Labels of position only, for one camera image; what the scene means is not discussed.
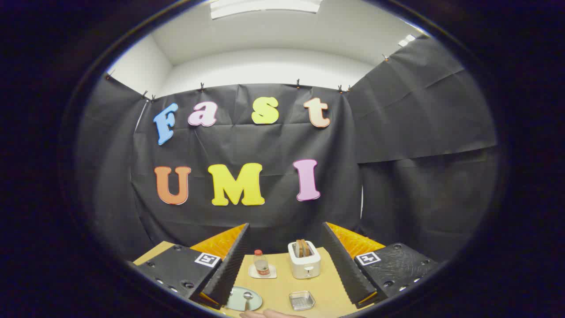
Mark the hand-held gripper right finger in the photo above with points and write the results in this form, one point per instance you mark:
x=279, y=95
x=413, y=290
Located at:
x=346, y=269

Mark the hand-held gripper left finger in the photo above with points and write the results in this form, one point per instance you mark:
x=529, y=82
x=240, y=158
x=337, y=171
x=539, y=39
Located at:
x=229, y=274

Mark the light green plate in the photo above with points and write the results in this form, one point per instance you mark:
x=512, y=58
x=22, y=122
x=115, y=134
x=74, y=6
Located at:
x=234, y=300

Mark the clear water bottle red cap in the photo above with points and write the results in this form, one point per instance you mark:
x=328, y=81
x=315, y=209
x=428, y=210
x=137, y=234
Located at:
x=261, y=265

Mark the white toaster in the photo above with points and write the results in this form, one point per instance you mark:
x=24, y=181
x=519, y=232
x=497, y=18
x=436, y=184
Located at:
x=304, y=267

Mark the white square coaster tray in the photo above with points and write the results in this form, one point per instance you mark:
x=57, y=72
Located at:
x=272, y=274

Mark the toast bread slice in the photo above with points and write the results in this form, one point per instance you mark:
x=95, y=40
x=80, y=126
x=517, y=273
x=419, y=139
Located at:
x=306, y=248
x=298, y=249

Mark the metal mesh basket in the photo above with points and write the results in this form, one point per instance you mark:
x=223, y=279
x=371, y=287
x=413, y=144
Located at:
x=302, y=301

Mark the black backdrop cloth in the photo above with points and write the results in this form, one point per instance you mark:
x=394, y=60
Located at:
x=265, y=145

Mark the small ceiling light panel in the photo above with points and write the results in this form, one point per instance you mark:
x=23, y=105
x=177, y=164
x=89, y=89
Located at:
x=406, y=40

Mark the long ceiling light panel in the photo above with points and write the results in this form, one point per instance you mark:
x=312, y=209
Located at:
x=265, y=8

